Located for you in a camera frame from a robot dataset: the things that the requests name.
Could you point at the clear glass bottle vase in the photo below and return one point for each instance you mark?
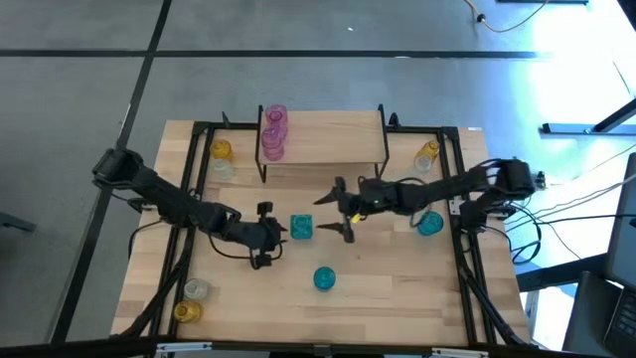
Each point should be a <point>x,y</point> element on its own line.
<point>422,163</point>

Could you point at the round teal glass vase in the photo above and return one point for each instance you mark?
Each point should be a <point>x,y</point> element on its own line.
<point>431,225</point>
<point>324,278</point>

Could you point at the black desk foot bar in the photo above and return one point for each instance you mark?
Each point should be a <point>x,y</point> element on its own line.
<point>566,129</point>

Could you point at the large pink ribbed glass vase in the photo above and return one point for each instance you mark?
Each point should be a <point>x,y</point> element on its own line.
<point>272,144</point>

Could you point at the clear ribbed glass vase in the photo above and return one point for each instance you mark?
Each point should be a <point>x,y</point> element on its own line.
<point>222,170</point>

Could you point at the silver metal bracket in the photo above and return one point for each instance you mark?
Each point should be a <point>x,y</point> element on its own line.
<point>459,353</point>
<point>184,346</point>

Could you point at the grey monitor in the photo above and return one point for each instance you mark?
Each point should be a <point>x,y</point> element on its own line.
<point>623,224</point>

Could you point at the black desk leg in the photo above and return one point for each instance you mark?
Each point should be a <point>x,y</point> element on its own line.
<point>556,276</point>

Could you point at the black metal rig frame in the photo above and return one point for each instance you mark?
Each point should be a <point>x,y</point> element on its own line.
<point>412,130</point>

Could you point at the round yellow glass vase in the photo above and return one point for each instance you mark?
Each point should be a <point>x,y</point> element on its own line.
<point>188,311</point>

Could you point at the square teal glass vase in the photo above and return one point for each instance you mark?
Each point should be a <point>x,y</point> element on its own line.
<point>301,226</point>

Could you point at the wooden shelf with black legs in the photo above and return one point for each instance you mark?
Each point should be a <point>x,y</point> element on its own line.
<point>343,139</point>

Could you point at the grey furniture foot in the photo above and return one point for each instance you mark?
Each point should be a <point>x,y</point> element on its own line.
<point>15,222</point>

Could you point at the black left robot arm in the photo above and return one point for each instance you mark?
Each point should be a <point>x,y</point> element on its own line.
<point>169,199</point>

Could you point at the small pink glass vase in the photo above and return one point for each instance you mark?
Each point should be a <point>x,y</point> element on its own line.
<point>275,114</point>

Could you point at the yellow diamond-textured glass vase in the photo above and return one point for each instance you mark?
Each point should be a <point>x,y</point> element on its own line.
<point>221,149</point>

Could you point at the clear round glass vase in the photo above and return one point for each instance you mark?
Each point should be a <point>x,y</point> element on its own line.
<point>196,288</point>

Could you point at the small black power adapter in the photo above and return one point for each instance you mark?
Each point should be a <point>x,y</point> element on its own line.
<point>540,178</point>

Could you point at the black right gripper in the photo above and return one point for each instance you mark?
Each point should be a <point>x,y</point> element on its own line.
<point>363,199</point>

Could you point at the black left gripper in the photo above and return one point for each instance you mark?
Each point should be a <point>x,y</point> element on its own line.
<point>253,236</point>

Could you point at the tall yellow ribbed glass vase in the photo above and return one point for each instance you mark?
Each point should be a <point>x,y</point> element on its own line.
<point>429,148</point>

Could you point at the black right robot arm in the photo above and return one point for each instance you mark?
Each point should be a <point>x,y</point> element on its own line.
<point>447,186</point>

